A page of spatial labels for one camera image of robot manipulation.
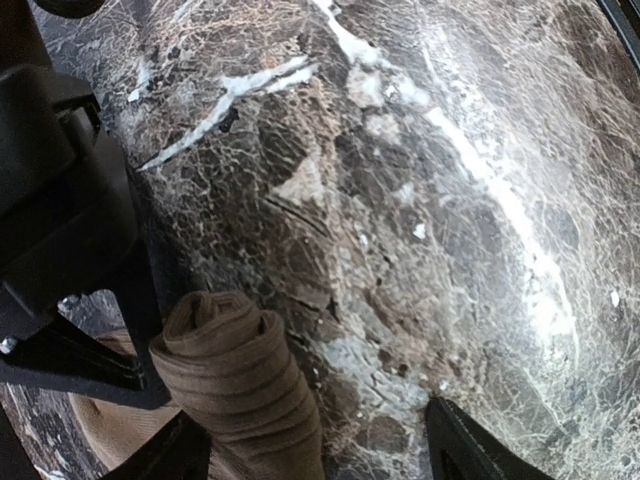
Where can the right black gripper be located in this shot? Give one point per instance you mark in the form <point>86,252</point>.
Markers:
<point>50,175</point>

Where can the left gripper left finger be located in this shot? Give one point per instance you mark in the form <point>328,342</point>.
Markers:
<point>179,451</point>

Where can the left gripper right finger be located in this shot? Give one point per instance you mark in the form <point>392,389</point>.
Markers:
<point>460,448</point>

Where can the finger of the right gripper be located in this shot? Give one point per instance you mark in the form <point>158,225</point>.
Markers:
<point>68,357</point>

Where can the tan brown sock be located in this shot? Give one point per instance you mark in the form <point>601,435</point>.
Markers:
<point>227,364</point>

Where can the black front rail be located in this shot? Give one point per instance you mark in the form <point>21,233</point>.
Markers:
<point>623,15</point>

